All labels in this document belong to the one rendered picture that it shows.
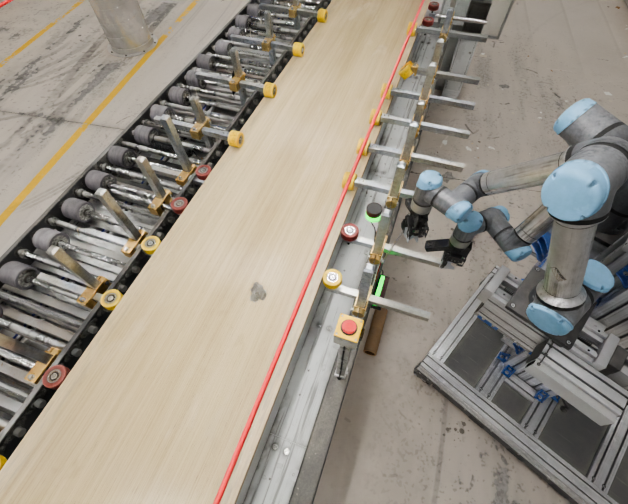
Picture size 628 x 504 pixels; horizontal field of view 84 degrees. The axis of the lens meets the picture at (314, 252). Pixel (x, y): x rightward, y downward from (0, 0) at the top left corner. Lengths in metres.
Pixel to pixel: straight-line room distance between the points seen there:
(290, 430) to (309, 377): 0.22
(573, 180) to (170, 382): 1.30
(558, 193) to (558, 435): 1.56
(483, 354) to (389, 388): 0.56
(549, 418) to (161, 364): 1.86
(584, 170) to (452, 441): 1.70
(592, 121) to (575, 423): 1.54
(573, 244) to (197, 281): 1.26
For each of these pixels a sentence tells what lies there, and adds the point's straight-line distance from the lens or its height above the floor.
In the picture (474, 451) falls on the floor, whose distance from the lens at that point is 2.32.
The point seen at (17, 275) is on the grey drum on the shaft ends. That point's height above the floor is 0.85.
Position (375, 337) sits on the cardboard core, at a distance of 2.23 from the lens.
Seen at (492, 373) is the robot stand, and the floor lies 0.23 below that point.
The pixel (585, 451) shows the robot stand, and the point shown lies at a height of 0.21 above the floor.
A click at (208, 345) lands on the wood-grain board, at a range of 1.39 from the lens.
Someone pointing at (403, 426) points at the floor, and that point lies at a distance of 2.23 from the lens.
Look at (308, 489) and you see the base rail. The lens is 1.47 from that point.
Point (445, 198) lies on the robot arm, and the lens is 1.19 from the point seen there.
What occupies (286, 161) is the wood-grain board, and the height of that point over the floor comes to 0.90.
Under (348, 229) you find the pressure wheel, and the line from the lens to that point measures 1.56.
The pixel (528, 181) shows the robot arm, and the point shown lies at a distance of 1.16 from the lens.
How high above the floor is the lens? 2.17
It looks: 58 degrees down
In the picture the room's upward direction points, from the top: 2 degrees counter-clockwise
